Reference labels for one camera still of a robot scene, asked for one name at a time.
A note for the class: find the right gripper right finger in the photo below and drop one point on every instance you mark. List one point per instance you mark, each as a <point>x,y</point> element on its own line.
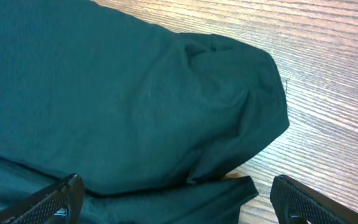
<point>296,203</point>

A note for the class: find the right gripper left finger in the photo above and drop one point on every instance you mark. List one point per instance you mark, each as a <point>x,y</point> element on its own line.
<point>60,202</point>

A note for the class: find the black t-shirt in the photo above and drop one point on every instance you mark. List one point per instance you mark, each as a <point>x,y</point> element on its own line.
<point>151,120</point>

